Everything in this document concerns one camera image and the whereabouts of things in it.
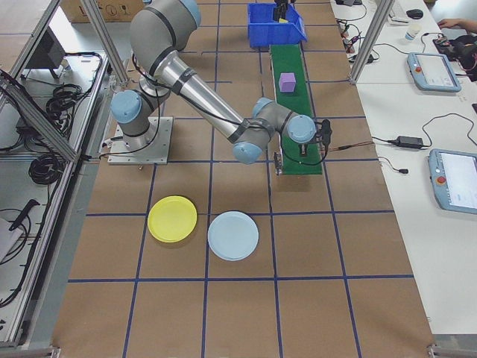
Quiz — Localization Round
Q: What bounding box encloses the purple foam block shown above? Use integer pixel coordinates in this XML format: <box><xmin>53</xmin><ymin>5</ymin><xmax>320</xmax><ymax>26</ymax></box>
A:
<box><xmin>279</xmin><ymin>72</ymin><xmax>297</xmax><ymax>93</ymax></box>

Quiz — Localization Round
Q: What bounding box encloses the light blue plate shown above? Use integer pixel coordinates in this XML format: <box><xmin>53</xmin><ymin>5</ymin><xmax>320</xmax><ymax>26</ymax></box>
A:
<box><xmin>206</xmin><ymin>210</ymin><xmax>259</xmax><ymax>262</ymax></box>

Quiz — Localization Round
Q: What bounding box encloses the yellow plate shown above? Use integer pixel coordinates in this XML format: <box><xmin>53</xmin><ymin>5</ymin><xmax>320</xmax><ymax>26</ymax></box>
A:
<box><xmin>147</xmin><ymin>195</ymin><xmax>198</xmax><ymax>244</ymax></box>

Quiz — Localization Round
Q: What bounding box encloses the bare person hand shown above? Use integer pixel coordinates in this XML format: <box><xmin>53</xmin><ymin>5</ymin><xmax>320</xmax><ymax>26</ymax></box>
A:
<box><xmin>437</xmin><ymin>18</ymin><xmax>467</xmax><ymax>31</ymax></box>

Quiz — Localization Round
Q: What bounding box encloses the blue plastic storage bin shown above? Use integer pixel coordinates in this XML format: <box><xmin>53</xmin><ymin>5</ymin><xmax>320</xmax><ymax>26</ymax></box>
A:
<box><xmin>247</xmin><ymin>2</ymin><xmax>309</xmax><ymax>49</ymax></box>

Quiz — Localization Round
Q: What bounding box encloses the green conveyor belt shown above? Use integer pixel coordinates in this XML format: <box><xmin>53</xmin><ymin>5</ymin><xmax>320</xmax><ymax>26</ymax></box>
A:
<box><xmin>268</xmin><ymin>43</ymin><xmax>324</xmax><ymax>177</ymax></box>

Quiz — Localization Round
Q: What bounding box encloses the blue grey teach pendant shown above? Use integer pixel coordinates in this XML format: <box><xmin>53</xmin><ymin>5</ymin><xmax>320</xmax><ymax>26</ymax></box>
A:
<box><xmin>427</xmin><ymin>148</ymin><xmax>477</xmax><ymax>216</ymax></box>
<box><xmin>406</xmin><ymin>51</ymin><xmax>462</xmax><ymax>93</ymax></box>

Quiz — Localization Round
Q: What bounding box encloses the brown cardboard box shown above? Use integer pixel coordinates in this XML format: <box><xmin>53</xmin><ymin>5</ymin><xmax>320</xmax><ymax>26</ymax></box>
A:
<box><xmin>61</xmin><ymin>0</ymin><xmax>146</xmax><ymax>23</ymax></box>

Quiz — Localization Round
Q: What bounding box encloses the black monitor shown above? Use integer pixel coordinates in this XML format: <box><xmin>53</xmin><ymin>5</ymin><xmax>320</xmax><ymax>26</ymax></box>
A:
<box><xmin>22</xmin><ymin>26</ymin><xmax>67</xmax><ymax>80</ymax></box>

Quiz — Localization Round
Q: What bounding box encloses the black handheld tool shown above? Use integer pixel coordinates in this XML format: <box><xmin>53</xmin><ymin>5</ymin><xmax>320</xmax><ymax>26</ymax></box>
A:
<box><xmin>9</xmin><ymin>199</ymin><xmax>40</xmax><ymax>230</ymax></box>

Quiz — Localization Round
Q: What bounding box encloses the white paper sheet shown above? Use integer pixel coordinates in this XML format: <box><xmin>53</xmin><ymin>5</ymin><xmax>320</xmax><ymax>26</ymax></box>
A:
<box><xmin>0</xmin><ymin>216</ymin><xmax>27</xmax><ymax>262</ymax></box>

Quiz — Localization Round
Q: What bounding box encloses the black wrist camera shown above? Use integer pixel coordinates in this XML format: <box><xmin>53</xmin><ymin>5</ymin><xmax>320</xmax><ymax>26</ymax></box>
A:
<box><xmin>320</xmin><ymin>119</ymin><xmax>333</xmax><ymax>152</ymax></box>

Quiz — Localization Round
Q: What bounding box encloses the red conveyor wire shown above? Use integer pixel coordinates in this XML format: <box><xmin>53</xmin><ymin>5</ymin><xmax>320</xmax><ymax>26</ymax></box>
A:
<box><xmin>320</xmin><ymin>142</ymin><xmax>373</xmax><ymax>152</ymax></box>

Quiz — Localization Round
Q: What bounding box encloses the aluminium upright post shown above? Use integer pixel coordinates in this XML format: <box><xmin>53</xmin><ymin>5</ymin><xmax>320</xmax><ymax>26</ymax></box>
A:
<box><xmin>349</xmin><ymin>0</ymin><xmax>397</xmax><ymax>86</ymax></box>

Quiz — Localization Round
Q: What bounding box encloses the black cable with plug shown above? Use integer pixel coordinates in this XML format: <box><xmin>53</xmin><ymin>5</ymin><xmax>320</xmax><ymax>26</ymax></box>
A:
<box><xmin>378</xmin><ymin>156</ymin><xmax>409</xmax><ymax>175</ymax></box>

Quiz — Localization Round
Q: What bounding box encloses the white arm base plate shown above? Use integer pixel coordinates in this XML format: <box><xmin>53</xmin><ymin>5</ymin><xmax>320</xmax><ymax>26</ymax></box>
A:
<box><xmin>107</xmin><ymin>116</ymin><xmax>174</xmax><ymax>165</ymax></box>

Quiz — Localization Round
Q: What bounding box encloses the V-shaped metal bar frame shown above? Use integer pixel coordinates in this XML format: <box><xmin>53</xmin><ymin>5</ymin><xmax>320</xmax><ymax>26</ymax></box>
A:
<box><xmin>0</xmin><ymin>0</ymin><xmax>130</xmax><ymax>350</ymax></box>

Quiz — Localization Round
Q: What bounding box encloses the black cable bundle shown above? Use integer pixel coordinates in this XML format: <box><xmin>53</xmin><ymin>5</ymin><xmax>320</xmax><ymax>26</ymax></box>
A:
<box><xmin>28</xmin><ymin>152</ymin><xmax>65</xmax><ymax>186</ymax></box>
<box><xmin>46</xmin><ymin>84</ymin><xmax>94</xmax><ymax>124</ymax></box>

